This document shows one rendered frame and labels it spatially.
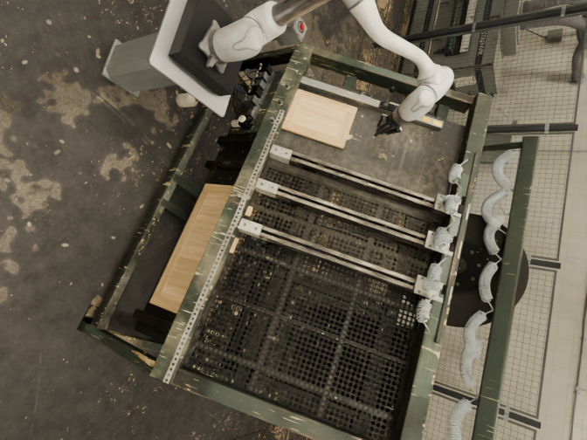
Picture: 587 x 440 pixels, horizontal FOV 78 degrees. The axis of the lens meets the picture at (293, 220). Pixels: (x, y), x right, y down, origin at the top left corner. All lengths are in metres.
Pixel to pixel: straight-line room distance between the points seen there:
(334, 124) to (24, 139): 1.73
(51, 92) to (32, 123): 0.21
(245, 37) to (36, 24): 1.18
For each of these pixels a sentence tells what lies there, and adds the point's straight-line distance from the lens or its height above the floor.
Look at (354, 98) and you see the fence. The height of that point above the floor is 1.21.
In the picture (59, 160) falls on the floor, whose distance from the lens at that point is 2.48.
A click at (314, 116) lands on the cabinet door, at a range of 2.38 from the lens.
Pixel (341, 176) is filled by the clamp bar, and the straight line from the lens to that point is 2.14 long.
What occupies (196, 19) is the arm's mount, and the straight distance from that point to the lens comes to 2.01.
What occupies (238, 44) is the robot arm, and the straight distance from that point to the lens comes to 1.87.
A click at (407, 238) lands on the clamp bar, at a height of 1.68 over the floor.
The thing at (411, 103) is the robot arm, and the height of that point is 1.79.
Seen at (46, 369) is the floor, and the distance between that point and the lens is 2.72.
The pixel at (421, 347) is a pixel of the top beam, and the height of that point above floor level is 1.86.
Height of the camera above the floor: 2.30
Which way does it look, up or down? 35 degrees down
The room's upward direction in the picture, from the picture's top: 98 degrees clockwise
